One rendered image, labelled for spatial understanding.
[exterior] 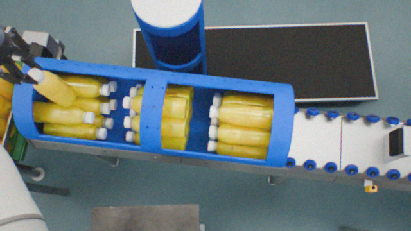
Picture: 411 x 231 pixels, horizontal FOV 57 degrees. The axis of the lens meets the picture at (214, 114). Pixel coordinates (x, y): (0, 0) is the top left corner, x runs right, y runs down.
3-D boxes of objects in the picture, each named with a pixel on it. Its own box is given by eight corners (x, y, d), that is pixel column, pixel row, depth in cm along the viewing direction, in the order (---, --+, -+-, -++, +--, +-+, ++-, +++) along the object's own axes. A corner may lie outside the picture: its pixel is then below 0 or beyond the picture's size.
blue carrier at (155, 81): (277, 174, 138) (292, 158, 111) (41, 147, 141) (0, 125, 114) (281, 101, 147) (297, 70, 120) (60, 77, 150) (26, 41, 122)
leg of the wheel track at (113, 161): (118, 167, 234) (85, 149, 174) (109, 165, 235) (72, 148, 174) (120, 157, 236) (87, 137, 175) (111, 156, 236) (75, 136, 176)
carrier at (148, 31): (151, 70, 235) (178, 106, 229) (116, -12, 150) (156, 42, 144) (189, 46, 239) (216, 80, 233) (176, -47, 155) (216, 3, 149)
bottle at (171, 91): (189, 89, 126) (134, 83, 126) (187, 110, 127) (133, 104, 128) (192, 88, 133) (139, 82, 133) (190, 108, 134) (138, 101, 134)
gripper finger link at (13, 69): (9, 51, 91) (6, 56, 90) (28, 76, 101) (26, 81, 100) (-7, 50, 91) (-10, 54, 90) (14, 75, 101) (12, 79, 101)
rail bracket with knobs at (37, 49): (50, 75, 154) (38, 65, 144) (33, 73, 155) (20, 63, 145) (55, 53, 157) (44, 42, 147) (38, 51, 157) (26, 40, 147)
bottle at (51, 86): (78, 88, 127) (51, 66, 109) (74, 108, 125) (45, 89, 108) (58, 86, 128) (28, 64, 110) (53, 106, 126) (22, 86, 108)
